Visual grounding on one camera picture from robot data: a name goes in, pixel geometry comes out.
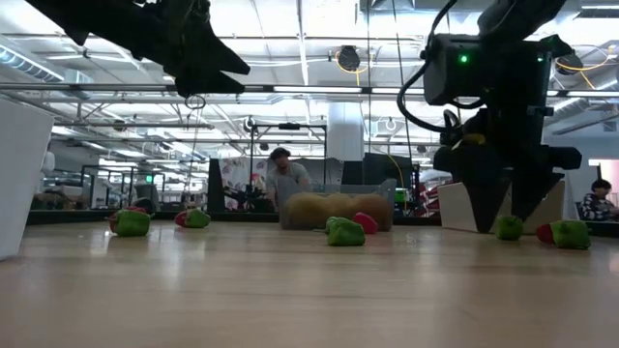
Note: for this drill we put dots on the black metal stand frame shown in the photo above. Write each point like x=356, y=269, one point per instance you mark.
x=289, y=126

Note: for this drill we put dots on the clear plastic bin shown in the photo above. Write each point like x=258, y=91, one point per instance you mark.
x=387, y=186

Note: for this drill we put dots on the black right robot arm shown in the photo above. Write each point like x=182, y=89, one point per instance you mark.
x=522, y=17

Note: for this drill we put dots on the green exit sign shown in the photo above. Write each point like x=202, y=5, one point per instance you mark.
x=149, y=179

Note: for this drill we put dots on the black monitor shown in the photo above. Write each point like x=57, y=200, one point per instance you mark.
x=382, y=169

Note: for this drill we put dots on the green bell pepper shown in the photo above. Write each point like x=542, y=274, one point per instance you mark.
x=344, y=233
x=571, y=234
x=131, y=223
x=198, y=218
x=509, y=227

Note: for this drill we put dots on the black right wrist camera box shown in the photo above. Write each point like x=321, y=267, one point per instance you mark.
x=454, y=67

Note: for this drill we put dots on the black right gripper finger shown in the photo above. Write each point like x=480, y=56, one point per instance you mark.
x=483, y=198
x=529, y=193

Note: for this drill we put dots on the floral patterned cloth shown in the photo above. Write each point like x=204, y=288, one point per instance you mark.
x=237, y=174

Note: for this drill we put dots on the round ceiling fixture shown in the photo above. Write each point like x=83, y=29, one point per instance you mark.
x=391, y=124
x=249, y=124

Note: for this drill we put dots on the red bell pepper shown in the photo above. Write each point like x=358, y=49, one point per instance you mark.
x=181, y=219
x=126, y=209
x=366, y=223
x=544, y=233

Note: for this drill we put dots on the yellow mango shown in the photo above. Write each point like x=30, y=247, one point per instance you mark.
x=341, y=205
x=374, y=205
x=304, y=211

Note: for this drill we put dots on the white plastic basket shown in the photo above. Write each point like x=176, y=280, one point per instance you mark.
x=24, y=179

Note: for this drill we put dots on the person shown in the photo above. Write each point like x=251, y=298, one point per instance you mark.
x=598, y=200
x=285, y=174

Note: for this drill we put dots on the long ceiling light rail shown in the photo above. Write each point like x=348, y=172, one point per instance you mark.
x=314, y=89

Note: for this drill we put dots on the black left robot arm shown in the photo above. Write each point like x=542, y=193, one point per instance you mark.
x=58, y=14

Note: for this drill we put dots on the black metal shelf frame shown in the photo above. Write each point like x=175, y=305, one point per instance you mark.
x=121, y=167

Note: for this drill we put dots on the white building column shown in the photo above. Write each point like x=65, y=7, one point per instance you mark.
x=345, y=130

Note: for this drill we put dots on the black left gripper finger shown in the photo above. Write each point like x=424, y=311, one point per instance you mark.
x=217, y=58
x=208, y=86

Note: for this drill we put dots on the light grey plastic basket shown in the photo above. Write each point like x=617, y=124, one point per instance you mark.
x=450, y=208

